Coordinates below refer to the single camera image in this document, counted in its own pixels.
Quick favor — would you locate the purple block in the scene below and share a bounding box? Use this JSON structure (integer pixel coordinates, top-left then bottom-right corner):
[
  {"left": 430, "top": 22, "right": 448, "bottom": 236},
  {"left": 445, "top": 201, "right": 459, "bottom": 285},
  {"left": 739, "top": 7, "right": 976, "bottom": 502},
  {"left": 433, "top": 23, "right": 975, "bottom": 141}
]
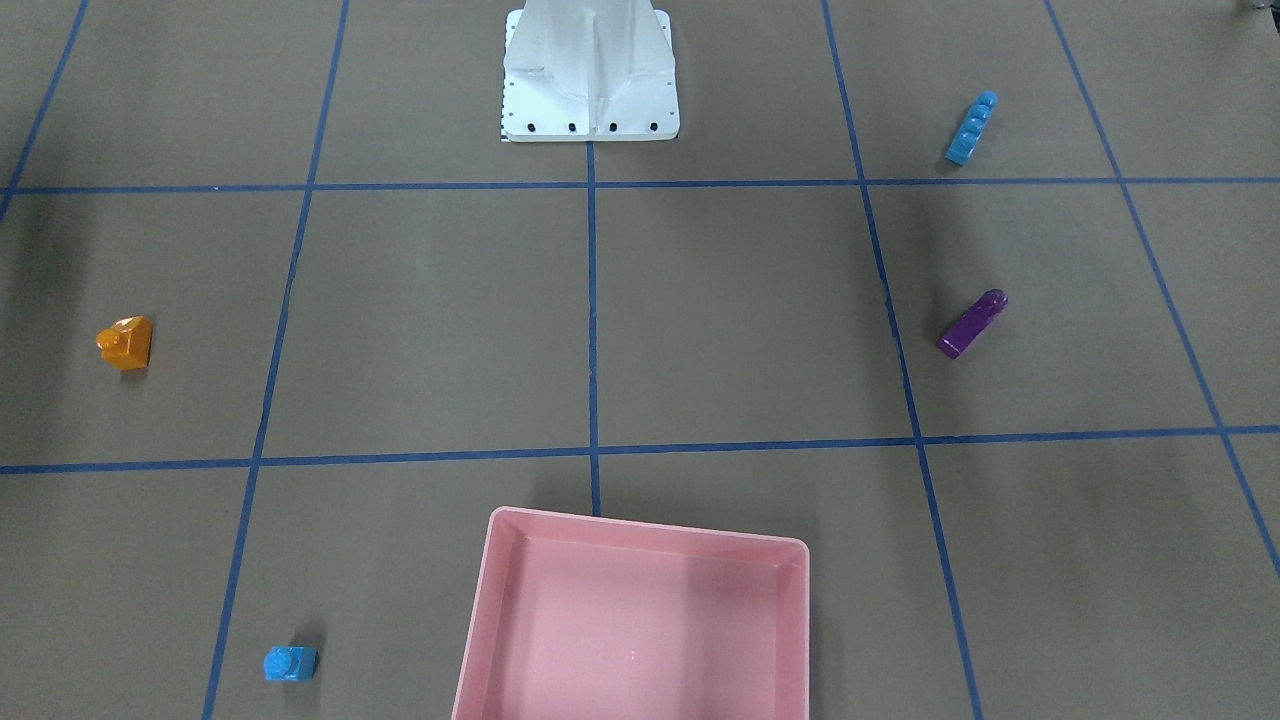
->
[{"left": 934, "top": 290, "right": 1010, "bottom": 359}]

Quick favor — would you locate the long blue four-stud block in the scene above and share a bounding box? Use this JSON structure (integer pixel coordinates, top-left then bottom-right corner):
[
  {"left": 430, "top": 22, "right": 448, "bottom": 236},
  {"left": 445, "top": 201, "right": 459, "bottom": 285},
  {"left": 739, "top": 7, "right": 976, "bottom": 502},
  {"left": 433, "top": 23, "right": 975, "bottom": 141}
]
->
[{"left": 943, "top": 91, "right": 998, "bottom": 167}]

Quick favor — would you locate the small blue block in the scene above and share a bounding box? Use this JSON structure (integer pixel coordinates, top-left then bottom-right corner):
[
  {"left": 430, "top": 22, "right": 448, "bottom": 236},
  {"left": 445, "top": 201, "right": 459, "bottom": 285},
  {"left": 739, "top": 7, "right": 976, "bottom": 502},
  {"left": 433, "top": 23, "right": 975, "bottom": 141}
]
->
[{"left": 262, "top": 646, "right": 317, "bottom": 683}]

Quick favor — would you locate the orange block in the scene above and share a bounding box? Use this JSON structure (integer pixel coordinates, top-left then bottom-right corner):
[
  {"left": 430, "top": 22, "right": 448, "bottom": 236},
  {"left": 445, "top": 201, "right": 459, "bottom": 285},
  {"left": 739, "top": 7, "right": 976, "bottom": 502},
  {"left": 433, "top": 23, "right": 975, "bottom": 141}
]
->
[{"left": 95, "top": 316, "right": 154, "bottom": 372}]

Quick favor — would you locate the pink plastic box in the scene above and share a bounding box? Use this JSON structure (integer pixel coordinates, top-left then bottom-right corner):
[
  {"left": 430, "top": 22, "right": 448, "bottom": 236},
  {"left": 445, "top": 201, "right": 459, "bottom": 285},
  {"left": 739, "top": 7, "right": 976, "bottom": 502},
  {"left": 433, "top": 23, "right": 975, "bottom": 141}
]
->
[{"left": 451, "top": 507, "right": 812, "bottom": 719}]

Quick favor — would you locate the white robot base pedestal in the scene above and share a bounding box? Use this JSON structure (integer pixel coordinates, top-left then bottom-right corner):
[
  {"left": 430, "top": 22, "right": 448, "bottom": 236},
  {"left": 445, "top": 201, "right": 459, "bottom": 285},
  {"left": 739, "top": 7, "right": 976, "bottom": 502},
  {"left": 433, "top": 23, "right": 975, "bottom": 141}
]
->
[{"left": 500, "top": 1, "right": 681, "bottom": 143}]

